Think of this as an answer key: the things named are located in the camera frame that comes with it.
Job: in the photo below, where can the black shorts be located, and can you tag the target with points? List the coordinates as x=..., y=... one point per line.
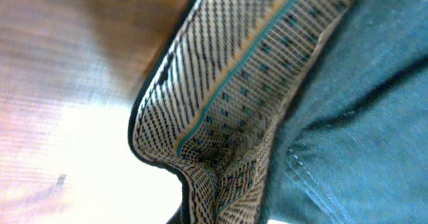
x=302, y=111

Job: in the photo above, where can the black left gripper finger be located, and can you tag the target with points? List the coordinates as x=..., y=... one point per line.
x=176, y=218

